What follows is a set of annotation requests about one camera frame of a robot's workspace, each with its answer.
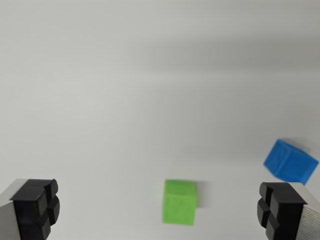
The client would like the blue embossed cube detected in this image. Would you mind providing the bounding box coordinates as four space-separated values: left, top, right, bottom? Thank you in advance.
262 138 320 186

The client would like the green embossed cube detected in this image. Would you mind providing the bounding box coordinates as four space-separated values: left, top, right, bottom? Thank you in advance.
161 179 199 227

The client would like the black-padded silver gripper left finger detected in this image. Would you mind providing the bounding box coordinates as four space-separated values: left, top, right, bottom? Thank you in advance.
0 178 61 240

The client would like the black-padded silver gripper right finger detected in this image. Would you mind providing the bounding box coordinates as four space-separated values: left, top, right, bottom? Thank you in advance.
256 181 320 240

